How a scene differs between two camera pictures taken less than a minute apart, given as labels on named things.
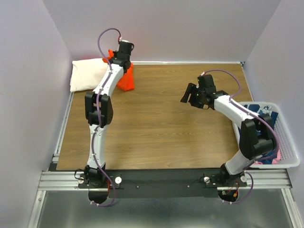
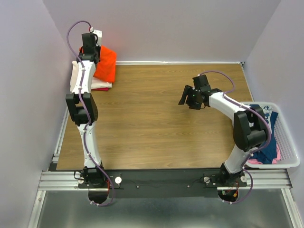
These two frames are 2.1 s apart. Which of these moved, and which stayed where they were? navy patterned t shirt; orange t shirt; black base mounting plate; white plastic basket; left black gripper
Moved: left black gripper; orange t shirt
Stayed: black base mounting plate; white plastic basket; navy patterned t shirt
